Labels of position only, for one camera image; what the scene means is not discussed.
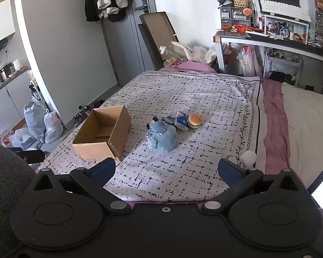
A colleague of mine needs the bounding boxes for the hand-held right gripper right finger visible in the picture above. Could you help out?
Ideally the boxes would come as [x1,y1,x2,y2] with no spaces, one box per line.
[202,158,302,213]

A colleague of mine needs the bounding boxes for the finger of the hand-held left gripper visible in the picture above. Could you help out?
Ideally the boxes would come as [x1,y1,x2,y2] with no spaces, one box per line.
[11,146,46,165]

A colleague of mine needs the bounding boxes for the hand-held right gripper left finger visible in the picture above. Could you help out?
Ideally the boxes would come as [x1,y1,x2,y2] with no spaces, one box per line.
[33,158,130,213]

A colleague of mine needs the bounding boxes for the brown cardboard box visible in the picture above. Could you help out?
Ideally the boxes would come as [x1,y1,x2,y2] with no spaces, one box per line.
[72,105,132,162]

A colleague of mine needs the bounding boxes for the burger plush toy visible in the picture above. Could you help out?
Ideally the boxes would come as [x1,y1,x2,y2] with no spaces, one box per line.
[188,114,203,129]

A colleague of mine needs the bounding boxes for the blue plush toy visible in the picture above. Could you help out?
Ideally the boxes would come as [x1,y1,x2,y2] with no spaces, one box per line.
[146,121,177,152]

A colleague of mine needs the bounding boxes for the white blue carton toy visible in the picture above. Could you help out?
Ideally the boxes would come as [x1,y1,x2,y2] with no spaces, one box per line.
[174,110,189,132]

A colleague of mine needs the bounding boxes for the dark grey plastic packet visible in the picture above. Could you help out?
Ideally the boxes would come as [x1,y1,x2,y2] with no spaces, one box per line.
[151,115,176,126]

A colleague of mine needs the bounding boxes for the small white soft block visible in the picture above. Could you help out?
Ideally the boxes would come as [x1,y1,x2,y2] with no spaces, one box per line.
[241,150,257,170]

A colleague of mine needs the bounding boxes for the flat white plastic bag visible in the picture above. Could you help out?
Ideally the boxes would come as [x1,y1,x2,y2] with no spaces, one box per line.
[8,127,39,151]

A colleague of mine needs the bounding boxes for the small white plastic bag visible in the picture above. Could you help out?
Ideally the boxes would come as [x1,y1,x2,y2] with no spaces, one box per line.
[43,110,64,144]

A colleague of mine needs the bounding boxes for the large grey white plastic bag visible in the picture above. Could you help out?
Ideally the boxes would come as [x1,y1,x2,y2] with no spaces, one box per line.
[23,100,47,143]

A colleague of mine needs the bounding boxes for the pink bed sheet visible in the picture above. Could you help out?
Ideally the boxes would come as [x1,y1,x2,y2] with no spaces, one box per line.
[159,60,291,175]

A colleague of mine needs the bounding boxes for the kitchen counter with cabinets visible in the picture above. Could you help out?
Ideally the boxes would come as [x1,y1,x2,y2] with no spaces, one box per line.
[0,67,33,140]

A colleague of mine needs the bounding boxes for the white black printed blanket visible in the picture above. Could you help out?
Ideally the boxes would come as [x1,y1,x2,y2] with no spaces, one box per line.
[37,71,262,203]

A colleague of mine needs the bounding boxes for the dark cooking pot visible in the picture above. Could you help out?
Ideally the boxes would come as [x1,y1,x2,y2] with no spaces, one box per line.
[2,63,15,78]

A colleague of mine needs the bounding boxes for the beige duvet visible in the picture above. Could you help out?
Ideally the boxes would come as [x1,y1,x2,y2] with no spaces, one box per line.
[281,82,323,190]

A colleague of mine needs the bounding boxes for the plastic bags under desk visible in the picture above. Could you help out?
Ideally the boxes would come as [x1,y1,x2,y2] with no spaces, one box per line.
[223,44,262,76]

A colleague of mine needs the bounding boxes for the white rack under desk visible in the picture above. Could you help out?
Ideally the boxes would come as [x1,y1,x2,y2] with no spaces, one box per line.
[263,47,305,87]

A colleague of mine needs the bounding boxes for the heap of bottles and bags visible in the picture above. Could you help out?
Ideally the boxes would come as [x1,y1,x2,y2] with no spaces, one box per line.
[159,41,219,67]

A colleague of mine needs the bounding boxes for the grey door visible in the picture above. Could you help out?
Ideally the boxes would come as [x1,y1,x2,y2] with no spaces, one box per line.
[100,0,157,88]

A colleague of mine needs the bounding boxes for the white desk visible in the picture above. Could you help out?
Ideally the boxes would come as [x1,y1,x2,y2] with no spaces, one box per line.
[213,29,323,74]

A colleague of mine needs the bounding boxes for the long red box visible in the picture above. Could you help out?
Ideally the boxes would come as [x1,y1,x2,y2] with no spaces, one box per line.
[221,25,264,34]

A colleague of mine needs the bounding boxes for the leaning brown cardboard sheet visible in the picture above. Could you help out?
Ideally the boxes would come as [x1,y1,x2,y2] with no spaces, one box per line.
[138,12,179,71]

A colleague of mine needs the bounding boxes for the white monitor riser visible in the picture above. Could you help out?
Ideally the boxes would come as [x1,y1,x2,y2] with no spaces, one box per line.
[262,13,311,46]

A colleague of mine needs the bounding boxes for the clear drawer organizer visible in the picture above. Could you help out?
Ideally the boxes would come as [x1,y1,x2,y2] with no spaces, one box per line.
[220,5,252,31]

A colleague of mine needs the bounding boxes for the white keyboard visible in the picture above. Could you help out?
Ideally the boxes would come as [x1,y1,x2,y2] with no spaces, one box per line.
[259,0,311,22]

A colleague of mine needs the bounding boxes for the black door handle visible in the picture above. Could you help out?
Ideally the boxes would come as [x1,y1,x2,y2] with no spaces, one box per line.
[135,0,149,12]

